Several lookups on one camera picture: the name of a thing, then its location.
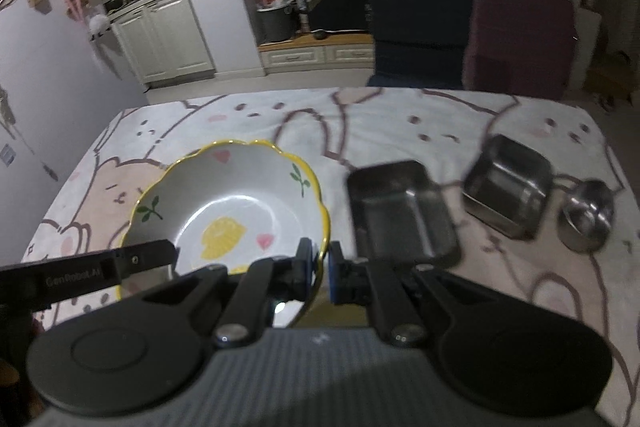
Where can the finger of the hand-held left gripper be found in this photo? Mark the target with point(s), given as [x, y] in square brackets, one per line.
[147, 262]

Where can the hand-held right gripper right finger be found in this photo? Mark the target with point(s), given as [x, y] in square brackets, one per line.
[334, 279]

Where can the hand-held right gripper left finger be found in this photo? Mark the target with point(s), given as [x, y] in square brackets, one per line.
[312, 269]

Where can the flower-shaped bowl yellow rim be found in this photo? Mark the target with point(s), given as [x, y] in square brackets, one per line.
[240, 202]

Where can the small square steel container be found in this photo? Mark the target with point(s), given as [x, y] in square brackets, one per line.
[507, 187]

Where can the small round steel cup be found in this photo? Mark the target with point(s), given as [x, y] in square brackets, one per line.
[585, 222]

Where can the large rectangular steel container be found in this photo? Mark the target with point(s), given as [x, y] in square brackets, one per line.
[400, 217]

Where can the low wooden-top cabinet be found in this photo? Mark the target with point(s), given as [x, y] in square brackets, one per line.
[310, 53]

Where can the white kitchen cabinet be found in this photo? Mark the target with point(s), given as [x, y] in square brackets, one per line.
[165, 37]

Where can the grey trash bin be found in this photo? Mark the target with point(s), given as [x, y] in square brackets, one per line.
[276, 24]

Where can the dark blue cushion chair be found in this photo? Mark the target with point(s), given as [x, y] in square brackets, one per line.
[420, 32]

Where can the purple cushion chair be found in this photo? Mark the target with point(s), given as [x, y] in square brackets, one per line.
[520, 37]

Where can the wall socket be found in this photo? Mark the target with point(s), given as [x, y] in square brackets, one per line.
[6, 154]

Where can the white plush wall toy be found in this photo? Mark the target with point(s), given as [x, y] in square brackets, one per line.
[98, 23]

